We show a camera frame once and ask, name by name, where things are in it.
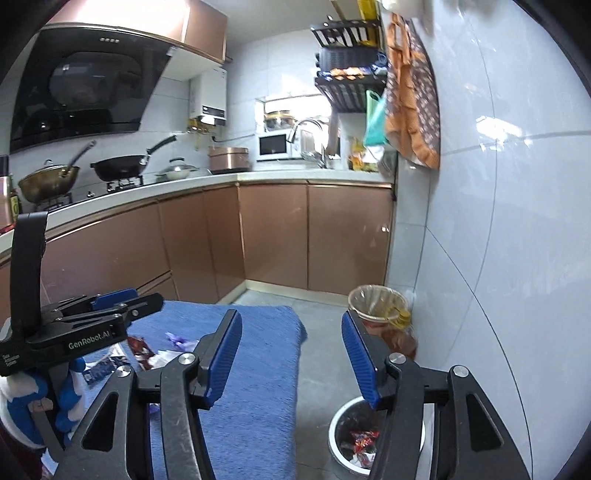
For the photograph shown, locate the black wall rack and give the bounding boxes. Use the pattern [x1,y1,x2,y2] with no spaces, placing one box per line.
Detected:
[310,18,389,114]

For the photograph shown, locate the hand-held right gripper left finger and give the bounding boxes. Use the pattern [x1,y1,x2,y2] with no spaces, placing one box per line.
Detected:
[53,309,243,480]

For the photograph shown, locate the white round bin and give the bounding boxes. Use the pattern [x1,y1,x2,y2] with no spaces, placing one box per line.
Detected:
[328,399,437,476]

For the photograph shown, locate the blue fluffy towel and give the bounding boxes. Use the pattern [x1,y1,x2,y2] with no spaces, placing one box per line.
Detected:
[83,300,309,480]

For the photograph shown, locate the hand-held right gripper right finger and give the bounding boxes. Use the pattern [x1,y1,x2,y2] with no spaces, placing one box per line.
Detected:
[341,309,532,480]

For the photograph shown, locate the gas stove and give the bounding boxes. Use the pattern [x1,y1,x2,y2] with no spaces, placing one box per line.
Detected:
[28,175,144,206]

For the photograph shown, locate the yellow food packets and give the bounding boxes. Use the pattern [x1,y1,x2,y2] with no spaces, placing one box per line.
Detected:
[348,136,377,171]

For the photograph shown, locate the wicker basket with liner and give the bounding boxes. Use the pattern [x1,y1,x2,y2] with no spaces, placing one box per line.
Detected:
[347,285,408,324]

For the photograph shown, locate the black range hood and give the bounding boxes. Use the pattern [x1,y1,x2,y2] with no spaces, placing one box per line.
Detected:
[9,25,174,155]

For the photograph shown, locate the black plastic basket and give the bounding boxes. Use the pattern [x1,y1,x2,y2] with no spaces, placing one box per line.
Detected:
[318,46,380,77]

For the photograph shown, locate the brass wok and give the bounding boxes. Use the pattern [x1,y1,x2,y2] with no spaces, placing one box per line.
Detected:
[17,159,81,204]

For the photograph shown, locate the white tissue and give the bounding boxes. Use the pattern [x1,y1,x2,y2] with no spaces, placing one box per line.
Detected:
[150,349,185,370]

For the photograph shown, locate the copper kitchen base cabinets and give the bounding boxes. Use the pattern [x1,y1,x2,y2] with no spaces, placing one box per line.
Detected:
[0,182,397,319]

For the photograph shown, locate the red wrapper in bin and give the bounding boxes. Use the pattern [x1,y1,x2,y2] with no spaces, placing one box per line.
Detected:
[348,429,382,455]

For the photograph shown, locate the orange patterned apron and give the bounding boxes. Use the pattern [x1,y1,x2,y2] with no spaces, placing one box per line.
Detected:
[384,11,441,169]

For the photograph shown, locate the white water heater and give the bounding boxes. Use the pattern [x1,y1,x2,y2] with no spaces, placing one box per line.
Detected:
[188,68,228,127]

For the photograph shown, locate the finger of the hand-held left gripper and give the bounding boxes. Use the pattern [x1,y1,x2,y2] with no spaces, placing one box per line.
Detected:
[46,287,139,317]
[55,293,165,329]

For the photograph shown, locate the person's left hand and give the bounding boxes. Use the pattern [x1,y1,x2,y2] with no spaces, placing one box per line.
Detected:
[0,359,88,448]

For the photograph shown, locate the black handled ladle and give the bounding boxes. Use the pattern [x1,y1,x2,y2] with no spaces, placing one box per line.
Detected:
[62,140,98,178]

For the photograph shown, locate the white microwave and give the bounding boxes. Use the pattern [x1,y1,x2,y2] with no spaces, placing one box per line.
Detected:
[256,131,301,162]

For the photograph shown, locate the green plastic bag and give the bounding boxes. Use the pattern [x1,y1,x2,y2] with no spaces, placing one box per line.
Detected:
[364,90,389,146]

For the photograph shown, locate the black frying pan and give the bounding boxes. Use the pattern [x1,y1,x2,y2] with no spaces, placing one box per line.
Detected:
[90,135,178,182]

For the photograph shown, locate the red snack wrapper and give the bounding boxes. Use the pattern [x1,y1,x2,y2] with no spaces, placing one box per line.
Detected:
[127,336,155,370]

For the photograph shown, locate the copper cooking pot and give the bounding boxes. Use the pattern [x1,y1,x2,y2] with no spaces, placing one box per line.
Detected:
[208,145,251,174]

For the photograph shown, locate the purple plastic wrapper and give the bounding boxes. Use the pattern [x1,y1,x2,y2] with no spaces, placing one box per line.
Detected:
[164,331,200,354]

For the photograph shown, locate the steel faucet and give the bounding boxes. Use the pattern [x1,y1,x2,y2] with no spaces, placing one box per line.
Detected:
[291,117,331,169]

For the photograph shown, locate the blue printed packet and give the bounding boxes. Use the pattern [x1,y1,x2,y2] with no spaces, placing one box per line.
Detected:
[85,355,132,384]

